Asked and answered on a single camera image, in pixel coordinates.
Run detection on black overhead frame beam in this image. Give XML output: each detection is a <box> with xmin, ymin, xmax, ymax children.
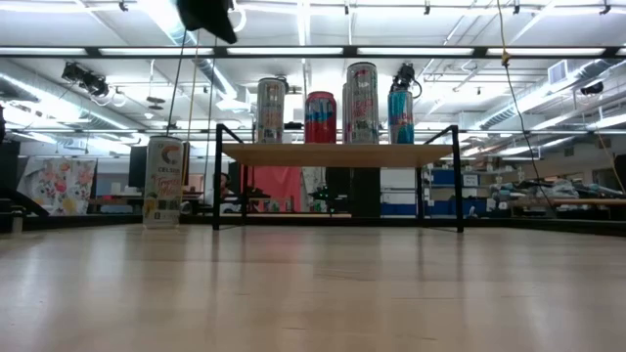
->
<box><xmin>0</xmin><ymin>45</ymin><xmax>626</xmax><ymax>61</ymax></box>

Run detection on silver Celsius can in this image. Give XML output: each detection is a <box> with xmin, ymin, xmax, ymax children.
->
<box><xmin>255</xmin><ymin>76</ymin><xmax>288</xmax><ymax>145</ymax></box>

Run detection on Celsius Tropical Vibe can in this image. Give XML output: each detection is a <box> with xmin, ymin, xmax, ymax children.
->
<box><xmin>142</xmin><ymin>135</ymin><xmax>186</xmax><ymax>230</ymax></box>

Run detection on black ceiling camera cluster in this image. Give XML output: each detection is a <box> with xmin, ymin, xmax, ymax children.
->
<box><xmin>61</xmin><ymin>62</ymin><xmax>111</xmax><ymax>99</ymax></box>

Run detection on wooden shelf black metal legs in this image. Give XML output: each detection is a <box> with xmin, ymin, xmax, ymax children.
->
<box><xmin>212</xmin><ymin>122</ymin><xmax>465</xmax><ymax>234</ymax></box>

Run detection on white cable loop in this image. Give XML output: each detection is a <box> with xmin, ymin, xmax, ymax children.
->
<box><xmin>229</xmin><ymin>0</ymin><xmax>248</xmax><ymax>34</ymax></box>

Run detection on blue storage bins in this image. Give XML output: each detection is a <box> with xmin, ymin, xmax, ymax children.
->
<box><xmin>380</xmin><ymin>167</ymin><xmax>489</xmax><ymax>217</ymax></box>

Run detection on hanging yellow and black cable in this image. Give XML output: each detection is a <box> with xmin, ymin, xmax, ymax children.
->
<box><xmin>496</xmin><ymin>0</ymin><xmax>559</xmax><ymax>216</ymax></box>

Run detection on black cabinet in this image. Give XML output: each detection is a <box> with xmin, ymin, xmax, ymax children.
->
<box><xmin>325</xmin><ymin>167</ymin><xmax>381</xmax><ymax>219</ymax></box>

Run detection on cluttered wooden workbench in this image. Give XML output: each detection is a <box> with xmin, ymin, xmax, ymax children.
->
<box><xmin>488</xmin><ymin>178</ymin><xmax>626</xmax><ymax>221</ymax></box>

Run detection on person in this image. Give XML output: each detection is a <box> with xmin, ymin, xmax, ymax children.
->
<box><xmin>212</xmin><ymin>171</ymin><xmax>236</xmax><ymax>214</ymax></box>

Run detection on black ceiling device with cable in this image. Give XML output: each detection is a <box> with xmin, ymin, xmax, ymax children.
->
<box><xmin>389</xmin><ymin>62</ymin><xmax>424</xmax><ymax>99</ymax></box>

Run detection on red Fanta can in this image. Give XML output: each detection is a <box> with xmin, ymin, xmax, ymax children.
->
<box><xmin>303</xmin><ymin>90</ymin><xmax>338</xmax><ymax>145</ymax></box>

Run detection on blue Red Bull can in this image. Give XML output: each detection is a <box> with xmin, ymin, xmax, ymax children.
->
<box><xmin>387</xmin><ymin>89</ymin><xmax>416</xmax><ymax>145</ymax></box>

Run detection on floral cloth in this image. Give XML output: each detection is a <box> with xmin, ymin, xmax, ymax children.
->
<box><xmin>16</xmin><ymin>156</ymin><xmax>98</xmax><ymax>217</ymax></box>

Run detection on red cloth panel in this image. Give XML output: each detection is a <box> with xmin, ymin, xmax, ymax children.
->
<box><xmin>252</xmin><ymin>165</ymin><xmax>303</xmax><ymax>213</ymax></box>

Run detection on black monitor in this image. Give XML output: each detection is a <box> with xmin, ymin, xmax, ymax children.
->
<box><xmin>127</xmin><ymin>141</ymin><xmax>191</xmax><ymax>190</ymax></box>

